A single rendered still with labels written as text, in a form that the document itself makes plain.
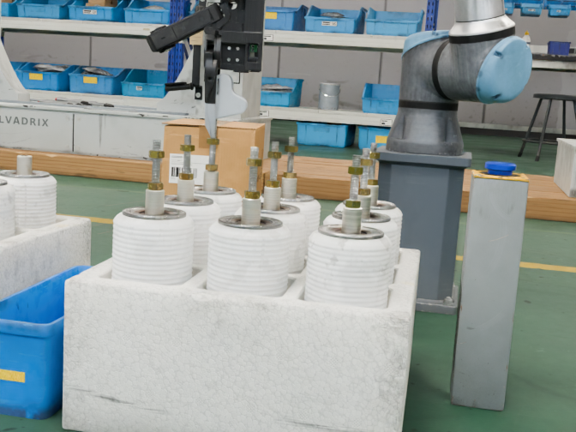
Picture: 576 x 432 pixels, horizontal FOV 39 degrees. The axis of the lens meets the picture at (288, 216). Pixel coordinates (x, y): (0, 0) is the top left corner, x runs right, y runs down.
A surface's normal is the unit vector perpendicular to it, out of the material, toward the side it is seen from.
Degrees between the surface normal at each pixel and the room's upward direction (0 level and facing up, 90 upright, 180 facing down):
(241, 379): 90
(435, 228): 90
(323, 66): 90
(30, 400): 92
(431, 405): 0
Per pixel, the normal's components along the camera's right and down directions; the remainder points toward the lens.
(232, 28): 0.02, 0.16
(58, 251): 0.97, 0.10
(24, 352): -0.19, 0.18
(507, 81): 0.59, 0.29
